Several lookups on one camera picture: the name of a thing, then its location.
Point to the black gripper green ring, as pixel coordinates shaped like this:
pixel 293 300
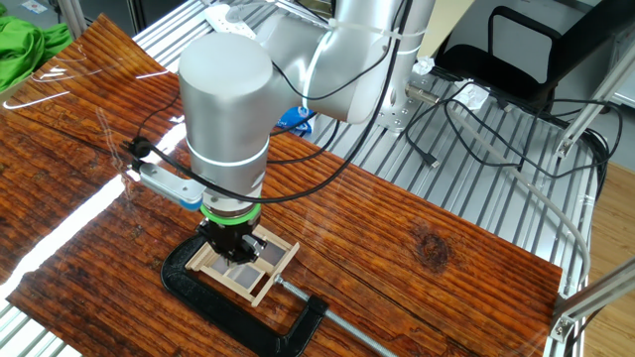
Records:
pixel 230 238

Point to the small sliding window pane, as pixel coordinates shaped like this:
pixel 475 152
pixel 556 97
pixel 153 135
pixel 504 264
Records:
pixel 246 276

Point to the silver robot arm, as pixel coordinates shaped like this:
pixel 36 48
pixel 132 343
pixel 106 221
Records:
pixel 223 99

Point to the black C-clamp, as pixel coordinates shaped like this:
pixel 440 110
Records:
pixel 223 307

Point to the blue tissue pack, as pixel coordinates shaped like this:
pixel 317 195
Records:
pixel 292 121

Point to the wood grain table mat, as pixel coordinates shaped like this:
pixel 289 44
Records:
pixel 397 223

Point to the white power strip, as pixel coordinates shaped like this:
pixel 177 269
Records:
pixel 225 20

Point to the dark cabinet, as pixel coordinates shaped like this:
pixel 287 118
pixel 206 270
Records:
pixel 114 10

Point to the crumpled white paper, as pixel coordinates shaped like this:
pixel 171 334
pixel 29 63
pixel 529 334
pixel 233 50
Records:
pixel 471 94
pixel 424 64

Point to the green cloth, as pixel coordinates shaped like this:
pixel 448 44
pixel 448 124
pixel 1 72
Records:
pixel 25 49

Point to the black office chair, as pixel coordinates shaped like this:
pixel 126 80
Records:
pixel 476 64

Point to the white paper card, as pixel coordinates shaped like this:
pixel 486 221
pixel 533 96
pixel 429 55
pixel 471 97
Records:
pixel 32 6

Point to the beige cardboard panel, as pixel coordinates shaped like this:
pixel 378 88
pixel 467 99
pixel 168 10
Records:
pixel 451 20

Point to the wooden miniature window frame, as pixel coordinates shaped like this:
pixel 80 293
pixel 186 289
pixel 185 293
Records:
pixel 270 281

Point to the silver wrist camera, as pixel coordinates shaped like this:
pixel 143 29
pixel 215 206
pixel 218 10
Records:
pixel 166 183

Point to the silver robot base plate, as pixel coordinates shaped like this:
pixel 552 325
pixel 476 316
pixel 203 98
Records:
pixel 397 119

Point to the aluminium frame strut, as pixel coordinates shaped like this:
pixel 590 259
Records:
pixel 595 297
pixel 590 99
pixel 74 15

